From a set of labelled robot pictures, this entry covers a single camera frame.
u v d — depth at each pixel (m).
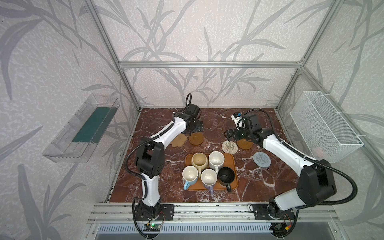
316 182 0.43
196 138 1.02
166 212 0.73
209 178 0.85
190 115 0.73
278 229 0.75
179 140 1.02
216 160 0.90
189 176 0.84
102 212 0.75
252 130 0.65
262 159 0.91
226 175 0.84
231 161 0.91
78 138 0.66
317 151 0.72
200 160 0.89
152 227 0.71
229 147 0.97
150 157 0.51
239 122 0.75
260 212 0.73
